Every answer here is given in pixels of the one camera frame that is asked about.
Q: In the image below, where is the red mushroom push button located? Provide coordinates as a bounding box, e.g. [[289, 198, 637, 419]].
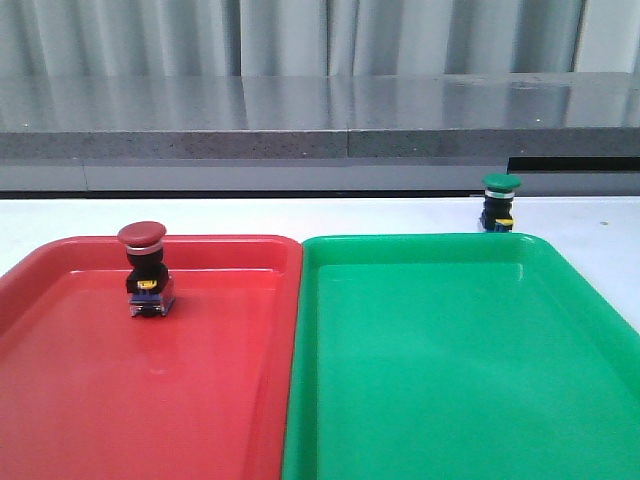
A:
[[117, 221, 175, 317]]

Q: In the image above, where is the green mushroom push button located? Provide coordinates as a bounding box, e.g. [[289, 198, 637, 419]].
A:
[[480, 173, 521, 233]]

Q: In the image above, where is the green plastic tray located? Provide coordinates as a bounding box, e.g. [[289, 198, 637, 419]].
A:
[[282, 233, 639, 479]]

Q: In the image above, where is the grey stone counter ledge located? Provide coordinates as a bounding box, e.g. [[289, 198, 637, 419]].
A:
[[1, 73, 639, 198]]

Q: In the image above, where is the red plastic tray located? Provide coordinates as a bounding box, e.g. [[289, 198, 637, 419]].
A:
[[1, 235, 302, 479]]

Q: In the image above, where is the grey pleated curtain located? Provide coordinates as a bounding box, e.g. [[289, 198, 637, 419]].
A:
[[1, 1, 639, 77]]

